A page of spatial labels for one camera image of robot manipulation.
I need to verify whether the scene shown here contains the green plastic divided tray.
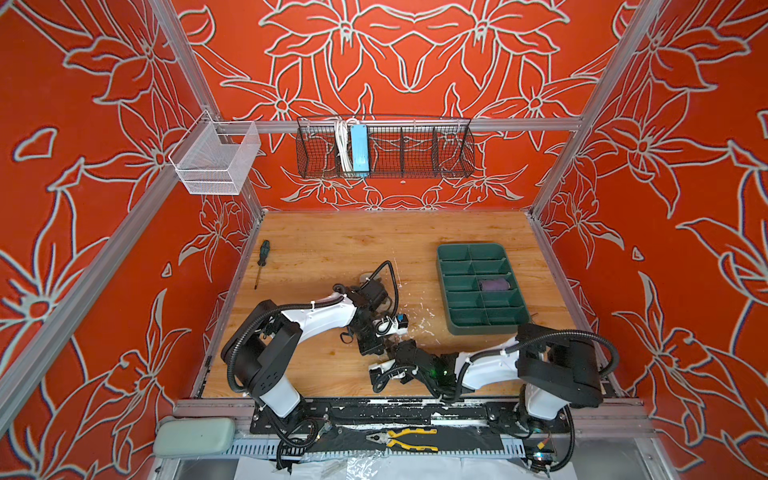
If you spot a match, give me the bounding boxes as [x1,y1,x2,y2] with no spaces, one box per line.
[436,243,532,336]

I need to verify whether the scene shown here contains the purple sock yellow cuff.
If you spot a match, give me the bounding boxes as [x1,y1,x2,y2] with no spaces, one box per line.
[478,278,512,292]

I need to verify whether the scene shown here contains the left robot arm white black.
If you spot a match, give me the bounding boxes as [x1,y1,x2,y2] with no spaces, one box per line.
[220,278,400,420]

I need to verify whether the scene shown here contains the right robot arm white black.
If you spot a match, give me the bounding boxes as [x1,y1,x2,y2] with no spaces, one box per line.
[369,323,620,421]

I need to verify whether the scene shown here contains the light blue box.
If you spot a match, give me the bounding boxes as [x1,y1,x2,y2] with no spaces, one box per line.
[350,124,370,177]

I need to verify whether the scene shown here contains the pale green foam pad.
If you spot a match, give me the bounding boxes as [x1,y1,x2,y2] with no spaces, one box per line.
[153,417,236,458]

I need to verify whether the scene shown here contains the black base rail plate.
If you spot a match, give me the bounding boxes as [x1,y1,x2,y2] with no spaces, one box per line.
[248,395,571,436]

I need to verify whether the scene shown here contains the yellow handle pliers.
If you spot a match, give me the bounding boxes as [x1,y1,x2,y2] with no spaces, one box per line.
[365,427,439,453]

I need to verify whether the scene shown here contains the green handle screwdriver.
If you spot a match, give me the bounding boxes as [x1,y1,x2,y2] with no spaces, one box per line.
[254,240,271,289]

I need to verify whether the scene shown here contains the black wire wall basket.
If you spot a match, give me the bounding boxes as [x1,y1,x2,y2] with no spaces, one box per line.
[295,115,476,180]

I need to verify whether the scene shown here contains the white cable bundle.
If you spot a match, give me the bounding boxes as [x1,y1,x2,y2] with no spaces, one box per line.
[334,118,353,174]

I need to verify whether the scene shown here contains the white slotted cable duct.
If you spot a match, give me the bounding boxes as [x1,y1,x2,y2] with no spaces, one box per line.
[221,437,526,462]

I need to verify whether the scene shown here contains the white wire mesh basket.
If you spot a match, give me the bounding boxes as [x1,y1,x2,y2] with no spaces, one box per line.
[169,111,262,195]

